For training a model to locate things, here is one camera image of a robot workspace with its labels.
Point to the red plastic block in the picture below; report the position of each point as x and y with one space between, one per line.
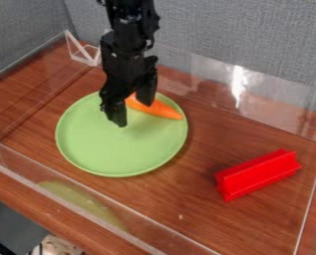
253 174

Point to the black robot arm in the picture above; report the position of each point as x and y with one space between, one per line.
134 15

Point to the orange toy carrot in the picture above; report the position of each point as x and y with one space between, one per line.
158 109

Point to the green plate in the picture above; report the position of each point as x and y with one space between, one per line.
111 151

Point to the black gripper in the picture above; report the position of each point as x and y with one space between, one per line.
131 73

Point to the clear acrylic enclosure wall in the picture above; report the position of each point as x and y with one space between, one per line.
166 212

